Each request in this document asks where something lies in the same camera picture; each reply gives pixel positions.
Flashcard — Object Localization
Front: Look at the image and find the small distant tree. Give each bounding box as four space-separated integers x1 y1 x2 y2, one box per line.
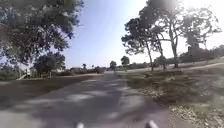
109 60 118 71
120 55 131 70

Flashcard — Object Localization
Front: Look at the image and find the grey paved path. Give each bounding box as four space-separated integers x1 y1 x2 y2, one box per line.
0 71 201 128

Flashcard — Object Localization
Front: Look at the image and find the slender pine tree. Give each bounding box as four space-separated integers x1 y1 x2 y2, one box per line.
121 15 165 72

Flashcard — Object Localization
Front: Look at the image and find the round dark tree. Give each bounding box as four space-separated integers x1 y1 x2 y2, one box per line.
32 51 67 78

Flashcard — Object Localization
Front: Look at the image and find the tall forked pine tree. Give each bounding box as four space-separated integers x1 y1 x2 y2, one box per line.
139 0 223 70

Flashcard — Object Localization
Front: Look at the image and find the robot's own part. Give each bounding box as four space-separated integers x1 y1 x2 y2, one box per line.
145 119 160 128

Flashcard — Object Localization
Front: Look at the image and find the dry patchy grass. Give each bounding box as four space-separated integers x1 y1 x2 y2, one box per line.
115 59 224 128

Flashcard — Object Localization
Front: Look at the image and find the shaded grass field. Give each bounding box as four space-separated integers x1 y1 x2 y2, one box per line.
0 73 102 111

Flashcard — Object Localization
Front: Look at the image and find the distant tree line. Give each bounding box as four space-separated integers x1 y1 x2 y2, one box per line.
179 44 224 64

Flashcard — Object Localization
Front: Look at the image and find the large spreading tree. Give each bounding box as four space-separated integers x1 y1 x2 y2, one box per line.
0 0 85 68

